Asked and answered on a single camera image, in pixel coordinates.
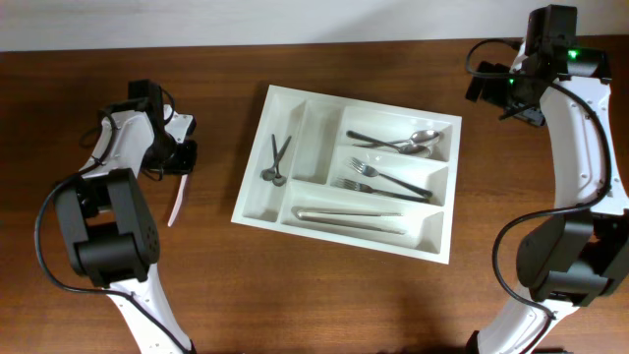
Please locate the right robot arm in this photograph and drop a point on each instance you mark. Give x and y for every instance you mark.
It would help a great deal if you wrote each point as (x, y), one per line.
(579, 250)

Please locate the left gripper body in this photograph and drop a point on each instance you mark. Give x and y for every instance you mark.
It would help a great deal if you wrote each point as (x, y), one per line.
(168, 150)

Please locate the large steel spoon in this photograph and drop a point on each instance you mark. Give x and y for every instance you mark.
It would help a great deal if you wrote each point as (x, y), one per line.
(423, 137)
(408, 148)

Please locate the small steel teaspoon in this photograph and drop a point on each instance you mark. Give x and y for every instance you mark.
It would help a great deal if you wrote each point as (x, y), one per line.
(276, 178)
(265, 174)

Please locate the white cutlery tray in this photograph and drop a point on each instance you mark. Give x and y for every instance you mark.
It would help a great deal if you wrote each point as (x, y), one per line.
(318, 154)

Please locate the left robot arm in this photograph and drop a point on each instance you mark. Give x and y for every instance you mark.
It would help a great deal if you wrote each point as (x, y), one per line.
(108, 230)

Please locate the steel fork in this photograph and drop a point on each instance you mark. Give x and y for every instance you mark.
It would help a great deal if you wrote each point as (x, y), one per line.
(364, 188)
(369, 171)

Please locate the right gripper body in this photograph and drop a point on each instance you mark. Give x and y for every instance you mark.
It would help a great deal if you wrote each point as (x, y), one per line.
(514, 97)

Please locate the pink plastic knife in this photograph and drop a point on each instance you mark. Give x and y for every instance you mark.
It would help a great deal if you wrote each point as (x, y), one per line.
(178, 201)

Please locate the steel serrated tongs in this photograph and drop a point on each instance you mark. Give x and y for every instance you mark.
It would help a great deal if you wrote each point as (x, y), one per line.
(358, 219)

